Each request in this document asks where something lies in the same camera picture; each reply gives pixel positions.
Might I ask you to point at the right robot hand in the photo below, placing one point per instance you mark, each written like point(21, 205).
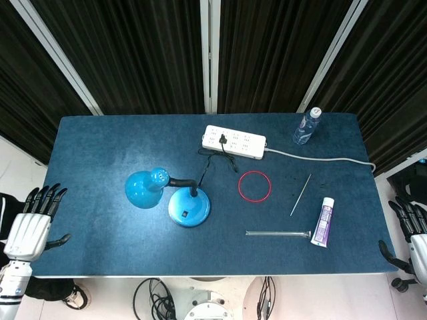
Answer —
point(412, 226)

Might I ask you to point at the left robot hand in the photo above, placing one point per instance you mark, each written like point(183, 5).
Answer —
point(28, 228)

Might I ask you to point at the blue desk lamp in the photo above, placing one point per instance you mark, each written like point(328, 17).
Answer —
point(173, 196)

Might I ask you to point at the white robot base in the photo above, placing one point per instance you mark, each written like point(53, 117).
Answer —
point(213, 298)

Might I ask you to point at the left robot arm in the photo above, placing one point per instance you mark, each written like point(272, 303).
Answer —
point(11, 288)

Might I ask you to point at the black white shoe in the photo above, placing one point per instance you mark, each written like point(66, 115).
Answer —
point(76, 296)

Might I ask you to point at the purple white tube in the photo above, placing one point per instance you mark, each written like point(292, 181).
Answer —
point(323, 223)

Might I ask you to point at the thin metal rod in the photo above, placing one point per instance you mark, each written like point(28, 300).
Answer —
point(300, 195)

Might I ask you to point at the clear glass test tube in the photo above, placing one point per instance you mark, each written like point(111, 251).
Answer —
point(278, 233)

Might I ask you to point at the clear plastic water bottle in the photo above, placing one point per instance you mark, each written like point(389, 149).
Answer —
point(307, 126)

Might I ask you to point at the blue table cloth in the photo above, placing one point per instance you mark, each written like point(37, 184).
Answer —
point(213, 200)

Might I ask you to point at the white power strip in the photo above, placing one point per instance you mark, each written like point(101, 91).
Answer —
point(234, 141)

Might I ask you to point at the black curtain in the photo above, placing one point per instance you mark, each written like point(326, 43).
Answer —
point(140, 56)

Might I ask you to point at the white partition post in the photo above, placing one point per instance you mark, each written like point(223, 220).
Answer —
point(210, 56)
point(55, 53)
point(330, 56)

